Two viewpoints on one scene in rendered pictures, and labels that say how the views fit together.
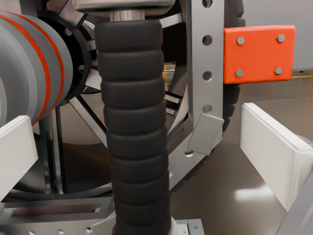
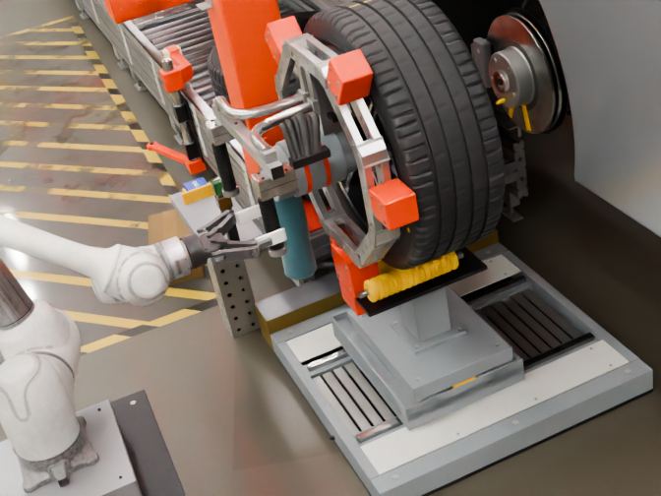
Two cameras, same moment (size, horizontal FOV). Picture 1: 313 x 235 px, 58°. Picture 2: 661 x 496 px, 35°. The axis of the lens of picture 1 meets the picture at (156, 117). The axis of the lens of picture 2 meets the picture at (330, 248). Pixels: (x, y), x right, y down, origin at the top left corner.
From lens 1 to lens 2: 2.32 m
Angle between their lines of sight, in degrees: 66
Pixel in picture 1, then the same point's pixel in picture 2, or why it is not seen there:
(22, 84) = not seen: hidden behind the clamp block
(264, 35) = (378, 201)
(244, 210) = not seen: outside the picture
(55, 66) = (319, 170)
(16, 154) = (255, 213)
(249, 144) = (277, 237)
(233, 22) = (407, 178)
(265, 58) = (380, 213)
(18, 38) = not seen: hidden behind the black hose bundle
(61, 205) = (356, 233)
